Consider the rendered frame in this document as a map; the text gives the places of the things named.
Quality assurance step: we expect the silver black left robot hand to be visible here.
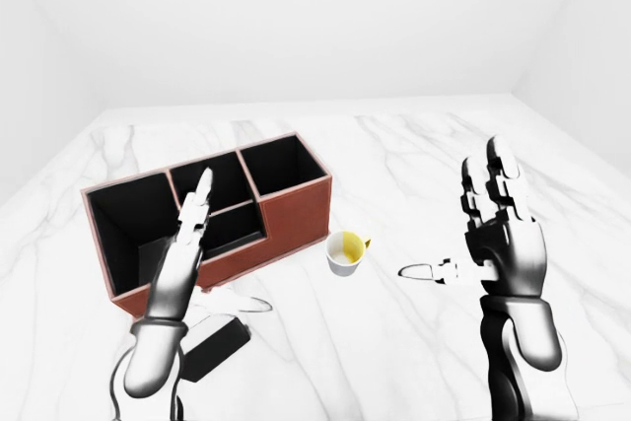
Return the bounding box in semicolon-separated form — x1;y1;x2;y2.
142;167;273;325

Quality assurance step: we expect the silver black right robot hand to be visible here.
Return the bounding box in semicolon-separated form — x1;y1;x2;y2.
397;135;549;302

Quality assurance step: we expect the red-brown desk caddy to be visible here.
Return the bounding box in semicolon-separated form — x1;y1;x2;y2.
81;130;334;319

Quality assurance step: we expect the white mug yellow inside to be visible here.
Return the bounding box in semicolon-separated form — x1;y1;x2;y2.
324;230;374;277

